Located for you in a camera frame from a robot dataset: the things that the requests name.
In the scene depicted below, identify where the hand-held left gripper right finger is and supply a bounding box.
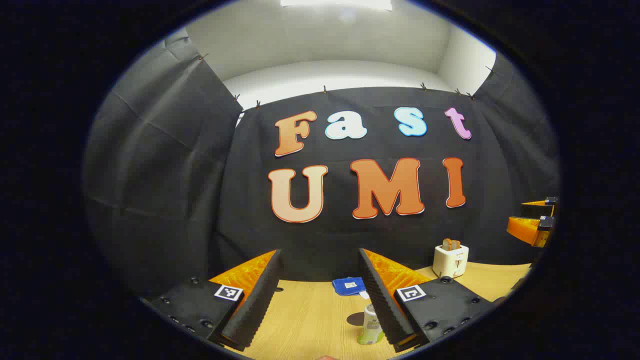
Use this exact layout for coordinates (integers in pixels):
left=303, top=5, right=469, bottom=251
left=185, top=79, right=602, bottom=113
left=358, top=247, right=496, bottom=354

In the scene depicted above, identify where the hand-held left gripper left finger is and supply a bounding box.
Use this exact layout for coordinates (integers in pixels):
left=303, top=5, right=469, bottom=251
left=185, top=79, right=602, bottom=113
left=142, top=249, right=284, bottom=352

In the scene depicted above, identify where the clear water bottle green label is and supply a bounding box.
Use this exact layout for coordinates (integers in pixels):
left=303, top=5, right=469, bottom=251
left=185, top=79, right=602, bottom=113
left=356, top=303, right=386, bottom=346

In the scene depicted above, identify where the blue folded towel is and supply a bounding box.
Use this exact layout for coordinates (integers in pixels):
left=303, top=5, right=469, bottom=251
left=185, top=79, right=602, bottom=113
left=332, top=276, right=370, bottom=300

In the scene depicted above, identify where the white toaster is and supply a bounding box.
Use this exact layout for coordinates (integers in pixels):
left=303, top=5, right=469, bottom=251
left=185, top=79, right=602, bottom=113
left=432, top=244, right=470, bottom=279

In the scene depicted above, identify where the black backdrop cloth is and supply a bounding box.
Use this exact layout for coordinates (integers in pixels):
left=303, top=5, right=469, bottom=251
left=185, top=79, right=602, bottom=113
left=82, top=36, right=560, bottom=296

